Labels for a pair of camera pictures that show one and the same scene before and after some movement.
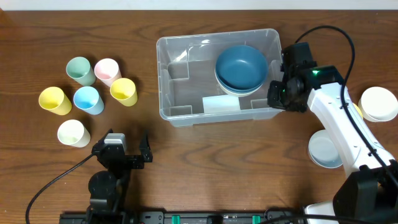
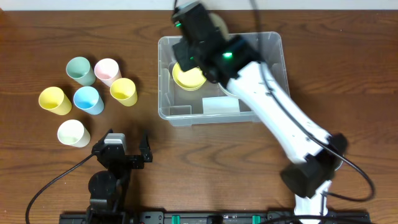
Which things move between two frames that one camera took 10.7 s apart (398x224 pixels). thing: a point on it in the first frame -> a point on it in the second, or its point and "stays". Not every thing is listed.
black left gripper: [137, 163] stays
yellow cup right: [124, 90] stays
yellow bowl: [358, 109] -> [189, 80]
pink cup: [107, 70] stays
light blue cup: [87, 99] stays
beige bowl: [237, 94] stays
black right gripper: [275, 98] -> [183, 49]
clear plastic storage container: [217, 77] stays
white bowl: [378, 104] -> [219, 23]
